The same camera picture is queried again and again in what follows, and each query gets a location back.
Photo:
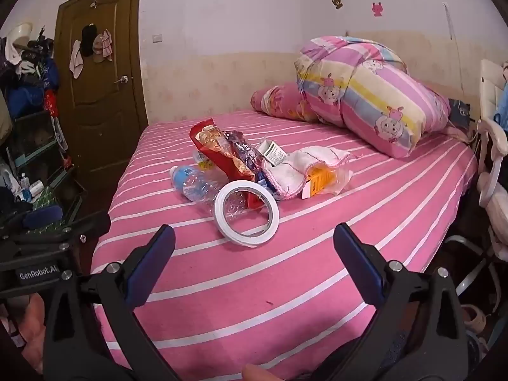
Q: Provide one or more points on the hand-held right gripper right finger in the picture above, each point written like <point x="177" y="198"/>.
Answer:
<point x="355" y="258"/>

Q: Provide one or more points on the bed with pink striped sheet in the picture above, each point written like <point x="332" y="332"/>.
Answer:
<point x="278" y="285"/>

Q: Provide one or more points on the pink striped printed quilt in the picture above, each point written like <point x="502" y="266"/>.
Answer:
<point x="357" y="87"/>

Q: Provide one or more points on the clear plastic bag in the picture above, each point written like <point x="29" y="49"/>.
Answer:
<point x="343" y="178"/>

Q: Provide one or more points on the beige shoe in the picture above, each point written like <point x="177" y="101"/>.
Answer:
<point x="474" y="317"/>

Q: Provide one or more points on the pile of clothes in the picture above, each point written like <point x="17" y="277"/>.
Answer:
<point x="27" y="75"/>

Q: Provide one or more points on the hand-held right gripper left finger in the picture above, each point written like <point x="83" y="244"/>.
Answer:
<point x="156" y="254"/>

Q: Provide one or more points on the brown wooden door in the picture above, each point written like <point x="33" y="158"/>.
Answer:
<point x="103" y="127"/>

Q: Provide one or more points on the white tape roll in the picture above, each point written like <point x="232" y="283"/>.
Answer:
<point x="219" y="214"/>

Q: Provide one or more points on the pink printed pillow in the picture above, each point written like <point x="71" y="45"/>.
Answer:
<point x="281" y="101"/>

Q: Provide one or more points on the black hat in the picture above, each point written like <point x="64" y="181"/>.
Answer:
<point x="88" y="39"/>

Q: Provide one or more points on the blue white snack wrapper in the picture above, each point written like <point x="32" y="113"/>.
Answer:
<point x="246" y="154"/>

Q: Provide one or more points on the light blue cloth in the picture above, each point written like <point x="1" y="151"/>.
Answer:
<point x="502" y="107"/>

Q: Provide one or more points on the person's right hand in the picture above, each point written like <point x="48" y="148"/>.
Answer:
<point x="260" y="374"/>

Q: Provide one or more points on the small clear labelled container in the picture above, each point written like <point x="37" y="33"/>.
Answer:
<point x="202" y="160"/>

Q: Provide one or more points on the pink white hanging cloth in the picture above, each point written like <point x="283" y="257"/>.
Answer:
<point x="107" y="43"/>

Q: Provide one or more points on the cluttered storage rack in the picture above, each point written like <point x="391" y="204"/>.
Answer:
<point x="43" y="147"/>

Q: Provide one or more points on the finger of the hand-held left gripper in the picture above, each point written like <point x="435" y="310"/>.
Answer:
<point x="89" y="224"/>

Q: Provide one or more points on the brown bear wall sticker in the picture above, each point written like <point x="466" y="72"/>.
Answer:
<point x="337" y="2"/>

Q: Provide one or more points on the beige cap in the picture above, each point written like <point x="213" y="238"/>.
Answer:
<point x="97" y="49"/>

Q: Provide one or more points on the person's left hand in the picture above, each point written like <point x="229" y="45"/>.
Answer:
<point x="26" y="317"/>

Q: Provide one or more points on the clear plastic water bottle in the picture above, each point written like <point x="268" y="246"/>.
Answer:
<point x="190" y="180"/>

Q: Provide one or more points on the white padded chair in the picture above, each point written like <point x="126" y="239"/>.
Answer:
<point x="492" y="190"/>

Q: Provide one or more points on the red snack bag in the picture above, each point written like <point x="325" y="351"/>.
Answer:
<point x="210" y="139"/>

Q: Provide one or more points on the orange yellow small box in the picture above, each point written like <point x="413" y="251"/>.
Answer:
<point x="317" y="178"/>

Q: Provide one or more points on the dark blue cloth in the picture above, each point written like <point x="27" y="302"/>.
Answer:
<point x="460" y="112"/>

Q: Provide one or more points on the small white green carton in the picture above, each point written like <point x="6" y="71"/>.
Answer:
<point x="274" y="153"/>

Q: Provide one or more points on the white wall switch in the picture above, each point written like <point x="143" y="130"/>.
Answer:
<point x="158" y="38"/>

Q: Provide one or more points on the white cloth with pink edging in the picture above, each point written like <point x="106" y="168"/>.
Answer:
<point x="293" y="170"/>

